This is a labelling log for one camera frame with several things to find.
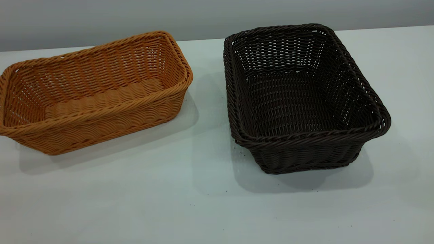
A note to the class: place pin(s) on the dark brown woven wicker basket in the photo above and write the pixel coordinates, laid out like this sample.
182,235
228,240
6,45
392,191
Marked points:
288,101

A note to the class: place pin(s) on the orange woven wicker basket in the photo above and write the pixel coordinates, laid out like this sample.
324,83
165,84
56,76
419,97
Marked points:
101,135

